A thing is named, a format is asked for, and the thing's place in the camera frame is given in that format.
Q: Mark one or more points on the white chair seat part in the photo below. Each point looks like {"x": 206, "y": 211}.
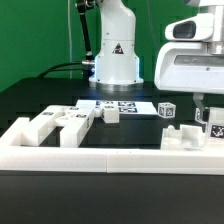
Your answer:
{"x": 186, "y": 138}

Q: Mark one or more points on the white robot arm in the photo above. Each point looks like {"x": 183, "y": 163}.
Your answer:
{"x": 117, "y": 65}

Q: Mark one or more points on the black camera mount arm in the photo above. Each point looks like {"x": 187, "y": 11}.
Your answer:
{"x": 82, "y": 7}

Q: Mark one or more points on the left white marker cube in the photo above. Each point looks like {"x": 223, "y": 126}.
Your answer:
{"x": 166, "y": 110}

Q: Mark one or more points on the right white marker cube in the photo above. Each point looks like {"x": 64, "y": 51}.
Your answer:
{"x": 197, "y": 116}

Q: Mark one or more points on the white chair back part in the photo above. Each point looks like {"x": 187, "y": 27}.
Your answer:
{"x": 74, "y": 121}

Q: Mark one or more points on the white U-shaped boundary frame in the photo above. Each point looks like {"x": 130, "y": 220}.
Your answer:
{"x": 15, "y": 157}

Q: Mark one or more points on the white marker base plate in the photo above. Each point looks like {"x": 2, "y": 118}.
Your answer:
{"x": 125, "y": 107}

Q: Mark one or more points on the white marker cube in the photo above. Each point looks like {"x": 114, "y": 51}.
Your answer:
{"x": 166, "y": 110}
{"x": 197, "y": 116}

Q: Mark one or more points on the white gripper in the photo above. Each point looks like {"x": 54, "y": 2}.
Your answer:
{"x": 193, "y": 58}

